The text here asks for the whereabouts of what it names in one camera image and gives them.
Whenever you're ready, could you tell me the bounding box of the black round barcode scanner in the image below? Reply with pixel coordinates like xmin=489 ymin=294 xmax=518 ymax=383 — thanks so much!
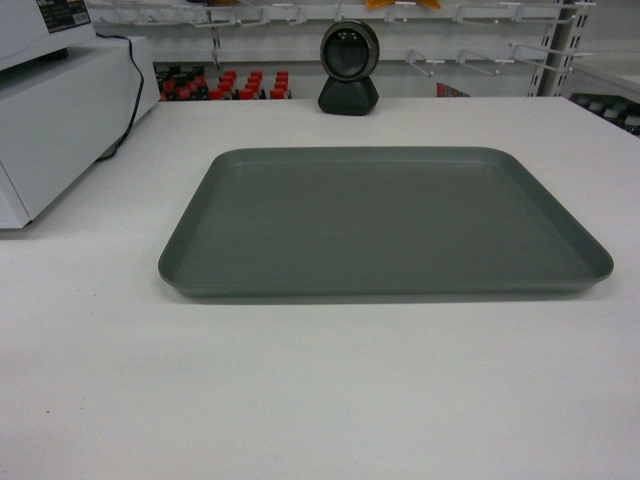
xmin=318 ymin=19 xmax=380 ymax=116

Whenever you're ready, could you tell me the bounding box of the red capped bottles row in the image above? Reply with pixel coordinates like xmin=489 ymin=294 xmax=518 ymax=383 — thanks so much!
xmin=154 ymin=64 xmax=293 ymax=102

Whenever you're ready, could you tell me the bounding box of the white cash register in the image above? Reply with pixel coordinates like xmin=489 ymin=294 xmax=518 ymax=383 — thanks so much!
xmin=1 ymin=1 xmax=160 ymax=229

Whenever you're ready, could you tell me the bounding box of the white slotted shelf upright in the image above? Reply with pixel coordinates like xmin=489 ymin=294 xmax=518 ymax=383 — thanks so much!
xmin=528 ymin=1 xmax=595 ymax=97

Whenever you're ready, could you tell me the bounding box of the grey rectangular serving tray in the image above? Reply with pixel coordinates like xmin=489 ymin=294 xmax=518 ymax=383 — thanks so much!
xmin=158 ymin=146 xmax=614 ymax=299

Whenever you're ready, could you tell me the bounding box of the black power cable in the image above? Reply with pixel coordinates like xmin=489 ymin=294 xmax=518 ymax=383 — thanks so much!
xmin=94 ymin=32 xmax=147 ymax=162

